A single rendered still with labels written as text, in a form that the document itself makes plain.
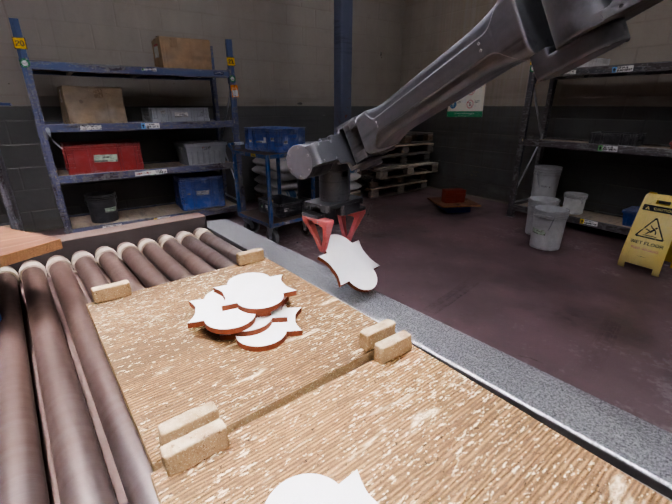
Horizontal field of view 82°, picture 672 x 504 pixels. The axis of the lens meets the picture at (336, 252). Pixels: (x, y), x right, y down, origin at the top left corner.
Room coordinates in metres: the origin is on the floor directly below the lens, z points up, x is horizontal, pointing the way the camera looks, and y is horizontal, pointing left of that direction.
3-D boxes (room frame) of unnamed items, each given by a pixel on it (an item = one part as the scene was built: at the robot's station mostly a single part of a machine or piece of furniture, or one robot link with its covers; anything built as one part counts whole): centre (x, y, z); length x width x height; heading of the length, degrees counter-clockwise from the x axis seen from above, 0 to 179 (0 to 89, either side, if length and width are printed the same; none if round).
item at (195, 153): (4.52, 1.54, 0.76); 0.50 x 0.36 x 0.24; 132
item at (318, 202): (0.73, 0.00, 1.11); 0.10 x 0.07 x 0.07; 137
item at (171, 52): (4.48, 1.60, 1.74); 0.50 x 0.38 x 0.32; 126
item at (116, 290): (0.61, 0.39, 0.95); 0.06 x 0.02 x 0.03; 129
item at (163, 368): (0.54, 0.17, 0.93); 0.41 x 0.35 x 0.02; 39
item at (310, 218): (0.71, 0.02, 1.03); 0.07 x 0.07 x 0.09; 47
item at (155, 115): (4.39, 1.72, 1.16); 0.60 x 0.40 x 0.15; 128
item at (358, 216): (0.74, -0.01, 1.04); 0.07 x 0.07 x 0.09; 47
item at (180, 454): (0.28, 0.13, 0.95); 0.06 x 0.02 x 0.03; 128
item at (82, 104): (4.01, 2.37, 1.26); 0.49 x 0.38 x 0.34; 132
